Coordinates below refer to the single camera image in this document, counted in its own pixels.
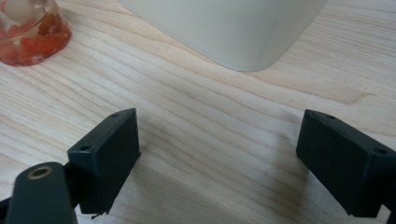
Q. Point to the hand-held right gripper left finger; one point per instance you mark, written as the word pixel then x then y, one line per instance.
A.
pixel 109 161

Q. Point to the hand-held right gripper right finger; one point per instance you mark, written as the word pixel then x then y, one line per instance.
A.
pixel 348 168

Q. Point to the clear glass jar red contents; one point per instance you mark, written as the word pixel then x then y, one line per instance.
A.
pixel 34 40

